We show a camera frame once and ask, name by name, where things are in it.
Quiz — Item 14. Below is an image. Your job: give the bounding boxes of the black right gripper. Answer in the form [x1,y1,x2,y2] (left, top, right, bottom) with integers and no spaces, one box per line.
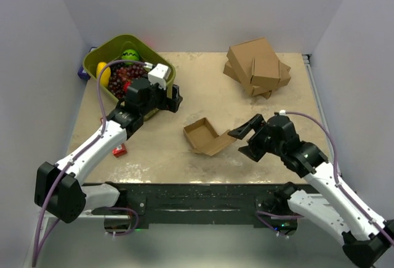
[227,113,284,161]

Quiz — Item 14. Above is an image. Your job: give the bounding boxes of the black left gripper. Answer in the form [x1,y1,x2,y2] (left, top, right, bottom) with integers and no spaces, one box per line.
[140,80,182,116]

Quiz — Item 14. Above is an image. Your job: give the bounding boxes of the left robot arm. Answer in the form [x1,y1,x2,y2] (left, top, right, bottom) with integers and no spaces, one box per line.
[34,78,183,223]

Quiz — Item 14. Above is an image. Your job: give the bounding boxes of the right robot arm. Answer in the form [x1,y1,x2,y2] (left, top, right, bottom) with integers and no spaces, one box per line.
[228,110,393,267]

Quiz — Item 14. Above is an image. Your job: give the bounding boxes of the blue box behind basket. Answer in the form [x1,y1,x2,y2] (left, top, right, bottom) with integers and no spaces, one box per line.
[77,65,90,81]

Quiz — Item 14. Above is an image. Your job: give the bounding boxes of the red dragon fruit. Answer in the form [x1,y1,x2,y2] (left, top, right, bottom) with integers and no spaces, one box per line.
[123,81,132,96]

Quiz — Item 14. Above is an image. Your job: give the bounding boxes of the dark purple grape bunch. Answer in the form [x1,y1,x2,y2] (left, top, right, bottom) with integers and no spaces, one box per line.
[107,63,148,99]

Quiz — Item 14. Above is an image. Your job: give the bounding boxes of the green apple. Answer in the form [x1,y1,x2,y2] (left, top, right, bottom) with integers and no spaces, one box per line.
[121,49,140,61]

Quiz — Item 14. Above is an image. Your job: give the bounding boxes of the red snack packet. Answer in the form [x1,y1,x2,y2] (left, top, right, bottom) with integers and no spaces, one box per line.
[112,144,127,158]

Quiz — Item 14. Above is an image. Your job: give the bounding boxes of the yellow mango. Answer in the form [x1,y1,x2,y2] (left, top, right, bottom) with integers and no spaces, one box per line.
[96,62,111,88]

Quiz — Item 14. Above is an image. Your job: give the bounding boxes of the green plastic basket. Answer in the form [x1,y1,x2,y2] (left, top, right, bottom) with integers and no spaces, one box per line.
[83,34,176,121]

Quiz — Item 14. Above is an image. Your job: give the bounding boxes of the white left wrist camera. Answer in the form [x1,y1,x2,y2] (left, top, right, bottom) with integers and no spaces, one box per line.
[148,63,171,90]

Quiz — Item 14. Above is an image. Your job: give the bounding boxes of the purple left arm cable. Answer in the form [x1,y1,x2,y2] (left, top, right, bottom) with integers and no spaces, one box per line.
[31,59,153,267]

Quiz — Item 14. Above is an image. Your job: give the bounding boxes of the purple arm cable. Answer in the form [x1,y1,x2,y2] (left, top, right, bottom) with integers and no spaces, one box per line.
[255,111,394,247]
[31,59,153,267]

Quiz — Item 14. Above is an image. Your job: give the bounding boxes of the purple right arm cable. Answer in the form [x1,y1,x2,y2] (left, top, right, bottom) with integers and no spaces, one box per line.
[255,111,394,247]

